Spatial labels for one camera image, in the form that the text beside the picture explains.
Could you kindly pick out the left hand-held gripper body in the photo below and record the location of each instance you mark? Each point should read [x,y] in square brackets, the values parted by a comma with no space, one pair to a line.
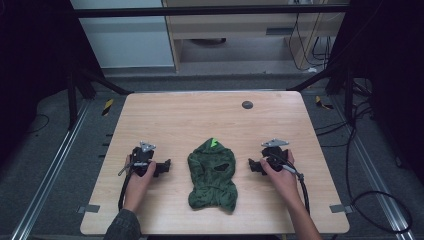
[142,156]

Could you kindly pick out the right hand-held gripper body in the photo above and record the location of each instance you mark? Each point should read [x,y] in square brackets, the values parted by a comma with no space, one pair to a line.
[275,155]

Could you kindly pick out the green hooded garment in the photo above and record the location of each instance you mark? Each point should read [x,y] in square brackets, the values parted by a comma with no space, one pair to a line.
[212,176]

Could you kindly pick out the person's right hand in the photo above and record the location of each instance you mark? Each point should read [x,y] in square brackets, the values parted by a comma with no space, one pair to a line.
[283,181]

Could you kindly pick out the person's left hand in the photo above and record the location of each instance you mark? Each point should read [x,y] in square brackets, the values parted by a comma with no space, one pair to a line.
[138,188]

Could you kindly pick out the grey round table grommet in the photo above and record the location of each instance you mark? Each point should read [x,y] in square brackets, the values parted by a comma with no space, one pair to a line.
[247,105]

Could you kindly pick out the yellow black striped tape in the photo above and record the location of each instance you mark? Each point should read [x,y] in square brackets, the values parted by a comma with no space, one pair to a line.
[107,107]
[322,103]

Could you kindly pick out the grey tape strip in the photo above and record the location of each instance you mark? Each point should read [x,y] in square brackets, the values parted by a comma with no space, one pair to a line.
[340,209]
[88,209]

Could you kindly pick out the black metal stand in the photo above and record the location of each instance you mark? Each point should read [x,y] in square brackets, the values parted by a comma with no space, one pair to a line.
[348,96]
[72,100]

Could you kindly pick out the white cabinet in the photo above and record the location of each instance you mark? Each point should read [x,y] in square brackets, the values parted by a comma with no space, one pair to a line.
[126,40]

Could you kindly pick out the light wooden cabinet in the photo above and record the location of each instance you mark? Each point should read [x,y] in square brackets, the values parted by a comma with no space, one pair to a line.
[233,25]

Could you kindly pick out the dark curtain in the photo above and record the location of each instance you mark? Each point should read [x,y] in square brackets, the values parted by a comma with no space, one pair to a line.
[33,66]
[390,73]

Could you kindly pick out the black horizontal bar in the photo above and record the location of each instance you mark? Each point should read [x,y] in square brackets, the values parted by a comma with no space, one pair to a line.
[206,11]

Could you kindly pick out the metal floor rail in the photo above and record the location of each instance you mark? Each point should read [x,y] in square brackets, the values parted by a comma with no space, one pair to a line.
[376,176]
[50,173]

